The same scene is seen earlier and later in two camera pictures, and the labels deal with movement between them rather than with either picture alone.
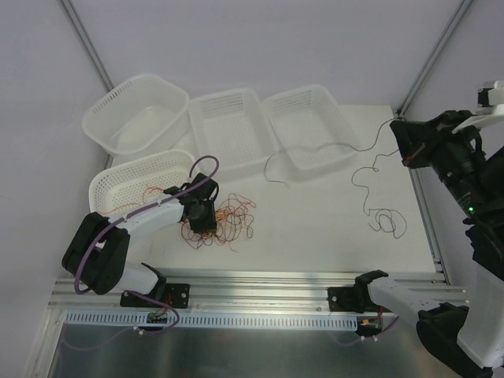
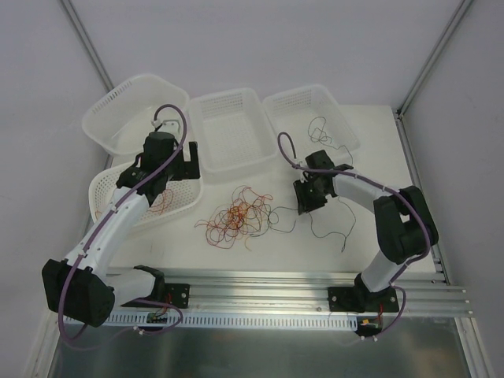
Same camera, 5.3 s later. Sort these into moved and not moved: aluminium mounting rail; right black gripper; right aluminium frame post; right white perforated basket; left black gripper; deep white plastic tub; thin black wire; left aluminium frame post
Moved: left black gripper; right black gripper; thin black wire
Not moved: aluminium mounting rail; right white perforated basket; left aluminium frame post; deep white plastic tub; right aluminium frame post
